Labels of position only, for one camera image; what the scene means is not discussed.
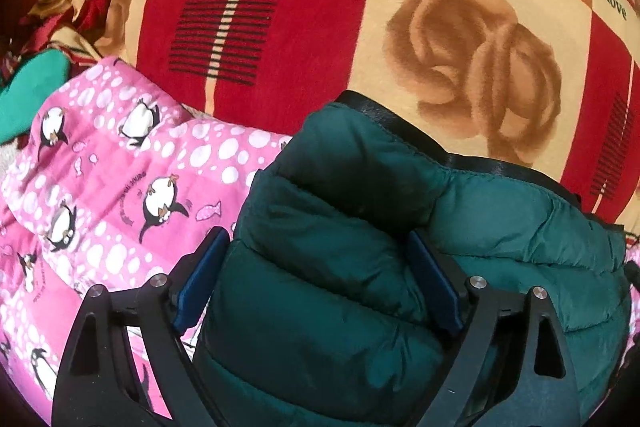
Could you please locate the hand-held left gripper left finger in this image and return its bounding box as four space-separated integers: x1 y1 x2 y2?
51 226 231 427

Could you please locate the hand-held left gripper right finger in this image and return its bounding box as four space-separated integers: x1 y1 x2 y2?
406 230 585 427

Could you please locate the dark green puffer jacket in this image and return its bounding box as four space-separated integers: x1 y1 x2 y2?
192 89 633 427

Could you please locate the pink penguin print quilt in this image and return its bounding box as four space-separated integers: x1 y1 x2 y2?
0 57 640 420

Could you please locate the bright green garment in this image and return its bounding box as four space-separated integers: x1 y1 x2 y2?
0 49 71 142

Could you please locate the rose print bed sheet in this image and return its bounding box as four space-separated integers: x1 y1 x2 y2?
25 0 640 228

